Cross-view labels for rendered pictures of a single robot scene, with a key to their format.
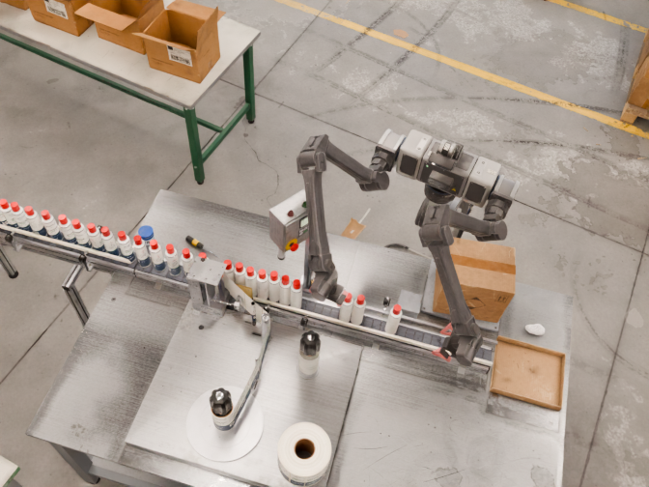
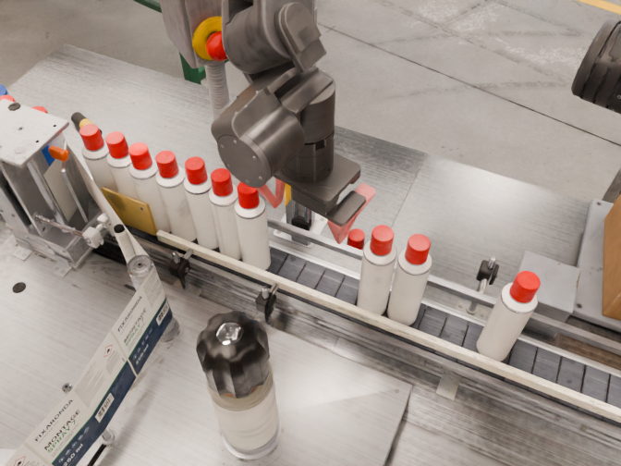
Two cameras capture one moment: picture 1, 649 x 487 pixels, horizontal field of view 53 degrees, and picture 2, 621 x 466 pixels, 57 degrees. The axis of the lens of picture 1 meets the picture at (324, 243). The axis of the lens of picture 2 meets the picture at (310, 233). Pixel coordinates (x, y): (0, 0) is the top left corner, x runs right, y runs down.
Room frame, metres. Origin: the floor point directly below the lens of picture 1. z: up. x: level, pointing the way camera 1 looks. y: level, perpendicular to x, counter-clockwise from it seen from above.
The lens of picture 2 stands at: (0.84, -0.15, 1.74)
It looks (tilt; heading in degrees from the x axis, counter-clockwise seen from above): 51 degrees down; 14
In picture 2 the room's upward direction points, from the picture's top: straight up
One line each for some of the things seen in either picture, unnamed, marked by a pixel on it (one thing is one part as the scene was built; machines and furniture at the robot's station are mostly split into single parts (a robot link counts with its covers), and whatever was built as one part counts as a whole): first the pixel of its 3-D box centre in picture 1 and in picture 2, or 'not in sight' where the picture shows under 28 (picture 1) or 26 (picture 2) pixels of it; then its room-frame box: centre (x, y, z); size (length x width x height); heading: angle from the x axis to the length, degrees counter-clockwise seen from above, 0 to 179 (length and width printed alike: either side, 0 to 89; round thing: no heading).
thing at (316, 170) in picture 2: (328, 285); (307, 151); (1.27, -0.03, 1.32); 0.10 x 0.07 x 0.07; 68
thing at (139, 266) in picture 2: (266, 327); (153, 299); (1.24, 0.21, 0.97); 0.05 x 0.05 x 0.19
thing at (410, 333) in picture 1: (309, 310); (288, 279); (1.40, 0.04, 0.86); 1.65 x 0.08 x 0.04; 79
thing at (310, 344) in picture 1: (309, 354); (242, 388); (1.11, 0.01, 1.03); 0.09 x 0.09 x 0.30
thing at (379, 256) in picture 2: (346, 307); (376, 272); (1.37, -0.12, 0.98); 0.05 x 0.05 x 0.20
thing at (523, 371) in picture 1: (527, 372); not in sight; (1.22, -0.94, 0.85); 0.30 x 0.26 x 0.04; 79
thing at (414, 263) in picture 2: (358, 309); (409, 281); (1.36, -0.18, 0.98); 0.05 x 0.05 x 0.20
